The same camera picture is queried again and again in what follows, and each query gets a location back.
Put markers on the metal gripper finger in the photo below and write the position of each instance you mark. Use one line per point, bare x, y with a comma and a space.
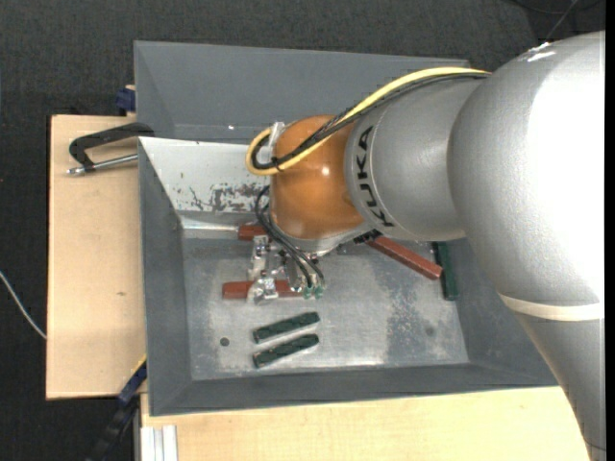
264, 291
259, 257

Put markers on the grey metal bin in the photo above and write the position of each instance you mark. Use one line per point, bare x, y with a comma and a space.
365, 334

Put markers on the brown cardboard board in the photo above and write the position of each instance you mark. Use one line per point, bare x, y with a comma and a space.
91, 267

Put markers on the dark green flat block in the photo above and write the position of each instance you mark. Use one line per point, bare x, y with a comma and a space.
288, 326
286, 350
447, 272

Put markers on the red-brown flat block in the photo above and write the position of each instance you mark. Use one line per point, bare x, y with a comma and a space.
235, 289
408, 258
250, 231

